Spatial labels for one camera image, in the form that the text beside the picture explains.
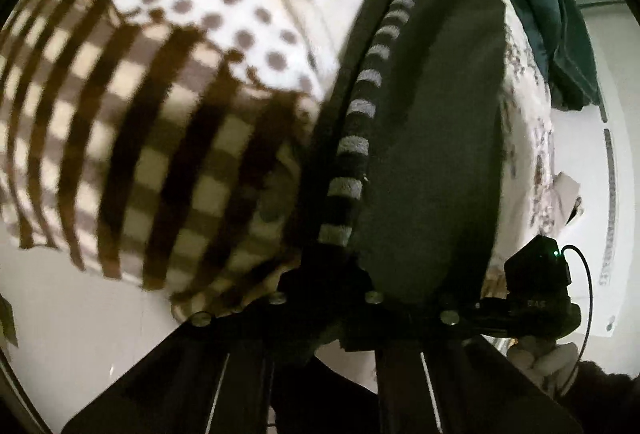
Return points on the dark green blanket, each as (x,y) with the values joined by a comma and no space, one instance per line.
(550,29)

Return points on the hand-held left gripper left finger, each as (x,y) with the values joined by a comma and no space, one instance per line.
(235,364)

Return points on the dark striped long-sleeve sweater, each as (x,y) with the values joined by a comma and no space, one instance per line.
(430,124)

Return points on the beige cloth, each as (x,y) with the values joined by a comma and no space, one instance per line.
(567,199)

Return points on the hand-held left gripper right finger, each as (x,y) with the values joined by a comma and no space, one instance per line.
(450,374)

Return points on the person's right forearm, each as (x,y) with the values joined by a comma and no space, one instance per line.
(605,399)

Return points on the white bed headboard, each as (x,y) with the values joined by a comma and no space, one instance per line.
(607,154)

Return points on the person's right hand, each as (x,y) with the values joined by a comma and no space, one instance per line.
(542,359)

